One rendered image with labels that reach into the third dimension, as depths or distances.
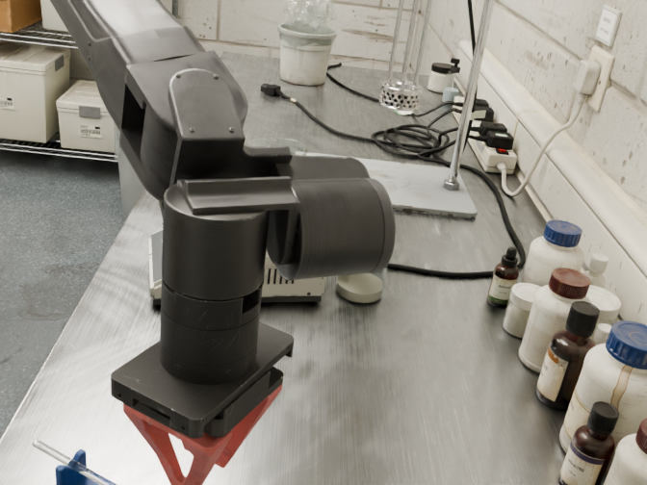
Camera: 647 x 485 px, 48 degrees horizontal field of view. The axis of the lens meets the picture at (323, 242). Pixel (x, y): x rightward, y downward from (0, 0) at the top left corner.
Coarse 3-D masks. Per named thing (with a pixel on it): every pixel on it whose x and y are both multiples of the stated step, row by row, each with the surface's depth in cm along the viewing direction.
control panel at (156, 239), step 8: (160, 232) 90; (152, 240) 89; (160, 240) 88; (152, 248) 87; (160, 248) 86; (152, 256) 85; (160, 256) 84; (152, 264) 84; (160, 264) 83; (160, 272) 81
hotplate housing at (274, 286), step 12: (264, 276) 82; (276, 276) 83; (156, 288) 80; (264, 288) 83; (276, 288) 83; (288, 288) 84; (300, 288) 84; (312, 288) 84; (324, 288) 85; (156, 300) 81; (264, 300) 84; (276, 300) 84; (288, 300) 85; (300, 300) 85; (312, 300) 86
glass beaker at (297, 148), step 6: (270, 138) 86; (276, 138) 86; (252, 144) 84; (258, 144) 85; (264, 144) 86; (270, 144) 86; (276, 144) 86; (282, 144) 87; (288, 144) 86; (294, 144) 86; (300, 144) 86; (294, 150) 86; (300, 150) 86; (306, 150) 84
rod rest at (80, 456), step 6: (78, 450) 56; (84, 450) 56; (78, 456) 55; (84, 456) 56; (78, 462) 55; (84, 462) 56; (60, 468) 54; (66, 468) 54; (60, 474) 54; (66, 474) 55; (72, 474) 55; (78, 474) 56; (60, 480) 54; (66, 480) 55; (72, 480) 55; (78, 480) 56; (84, 480) 56; (90, 480) 57
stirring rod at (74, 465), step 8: (40, 448) 56; (48, 448) 56; (56, 456) 55; (64, 456) 55; (72, 464) 55; (80, 464) 55; (80, 472) 54; (88, 472) 54; (96, 472) 54; (96, 480) 54; (104, 480) 53
